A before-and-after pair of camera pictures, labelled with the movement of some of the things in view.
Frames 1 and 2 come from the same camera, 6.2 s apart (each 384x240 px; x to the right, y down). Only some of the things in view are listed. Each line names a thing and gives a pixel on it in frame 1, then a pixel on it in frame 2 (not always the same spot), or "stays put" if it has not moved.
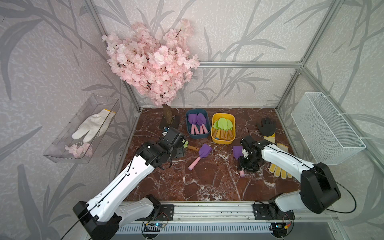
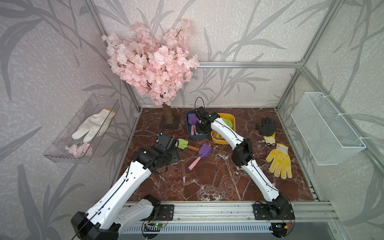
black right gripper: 252,169 to 198,131
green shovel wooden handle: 189,147 stays put
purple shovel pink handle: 192,119 stays put
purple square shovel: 197,131 stays put
